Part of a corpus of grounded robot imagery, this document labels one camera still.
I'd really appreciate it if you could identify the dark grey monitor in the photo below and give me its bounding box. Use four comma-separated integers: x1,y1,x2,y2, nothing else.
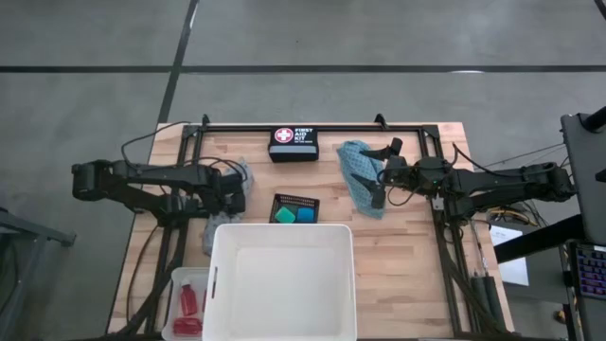
561,106,606,247

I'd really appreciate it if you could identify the black cylinder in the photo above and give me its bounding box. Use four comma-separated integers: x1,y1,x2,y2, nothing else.
471,277,489,328
485,275,506,328

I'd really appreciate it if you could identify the yellow cable bundle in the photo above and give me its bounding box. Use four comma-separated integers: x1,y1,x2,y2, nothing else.
487,203,536,226

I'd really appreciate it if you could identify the small clear plastic container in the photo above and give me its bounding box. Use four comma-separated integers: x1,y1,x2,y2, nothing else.
160,266,212,341

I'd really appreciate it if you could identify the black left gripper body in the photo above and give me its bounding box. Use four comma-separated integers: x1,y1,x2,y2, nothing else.
210,172,247,215

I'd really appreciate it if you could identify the black aluminium table frame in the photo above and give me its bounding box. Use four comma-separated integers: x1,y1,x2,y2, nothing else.
111,121,517,341

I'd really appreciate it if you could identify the grey patterned cloth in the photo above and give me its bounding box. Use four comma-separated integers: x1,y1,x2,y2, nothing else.
202,158,256,257

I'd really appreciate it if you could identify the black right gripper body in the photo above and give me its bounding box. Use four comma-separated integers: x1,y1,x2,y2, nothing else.
383,155,451,195

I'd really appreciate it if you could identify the white paper sheet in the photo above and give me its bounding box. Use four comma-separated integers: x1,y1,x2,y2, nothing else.
490,224,530,287

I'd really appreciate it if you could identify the backlit black keyboard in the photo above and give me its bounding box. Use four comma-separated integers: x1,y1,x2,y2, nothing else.
570,241,606,300

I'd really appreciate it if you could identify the small black mesh basket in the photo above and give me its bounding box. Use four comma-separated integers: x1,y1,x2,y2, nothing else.
268,192,321,224

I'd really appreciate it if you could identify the black desk beam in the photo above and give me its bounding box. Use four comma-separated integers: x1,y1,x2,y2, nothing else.
494,213,586,264

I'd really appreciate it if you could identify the green cube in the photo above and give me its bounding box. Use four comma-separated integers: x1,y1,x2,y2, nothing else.
274,206,297,224

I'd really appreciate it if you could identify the blue patterned cloth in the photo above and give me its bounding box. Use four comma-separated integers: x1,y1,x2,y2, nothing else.
335,139,387,220

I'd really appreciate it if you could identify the black first aid kit pouch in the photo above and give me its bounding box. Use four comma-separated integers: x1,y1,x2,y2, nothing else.
267,126,319,163

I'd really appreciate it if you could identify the grey metal stand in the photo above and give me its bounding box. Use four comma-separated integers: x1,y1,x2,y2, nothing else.
0,206,77,341

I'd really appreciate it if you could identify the large white perforated bin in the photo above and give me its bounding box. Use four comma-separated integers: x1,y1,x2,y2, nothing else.
202,223,359,341

